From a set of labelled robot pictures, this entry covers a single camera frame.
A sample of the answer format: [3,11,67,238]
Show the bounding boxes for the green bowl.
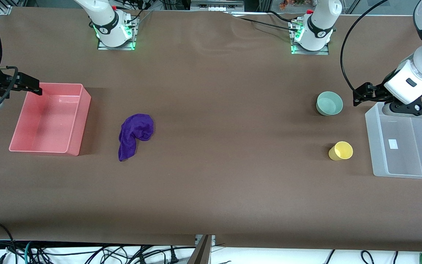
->
[316,91,344,116]

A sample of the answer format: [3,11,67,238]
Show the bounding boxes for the clear plastic bin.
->
[365,102,422,179]

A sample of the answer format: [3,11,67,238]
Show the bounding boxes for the teal cable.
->
[23,241,34,264]

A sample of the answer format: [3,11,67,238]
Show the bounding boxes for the purple cloth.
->
[118,114,155,162]

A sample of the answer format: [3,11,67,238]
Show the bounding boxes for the yellow cup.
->
[328,141,353,161]

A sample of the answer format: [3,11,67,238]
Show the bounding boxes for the orange items behind table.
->
[279,0,315,10]

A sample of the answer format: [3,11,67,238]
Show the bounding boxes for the aluminium frame corner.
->
[0,0,14,16]

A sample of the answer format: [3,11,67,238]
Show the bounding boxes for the black cable on table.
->
[229,10,301,33]

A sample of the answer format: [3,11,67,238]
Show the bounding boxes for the metal base plate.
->
[97,15,138,51]
[290,20,330,55]

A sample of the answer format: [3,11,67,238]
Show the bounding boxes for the white power strip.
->
[190,0,245,12]

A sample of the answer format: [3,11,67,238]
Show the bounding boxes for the brown wooden post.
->
[188,235,212,264]

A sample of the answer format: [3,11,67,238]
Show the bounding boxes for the pink plastic bin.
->
[9,83,92,157]

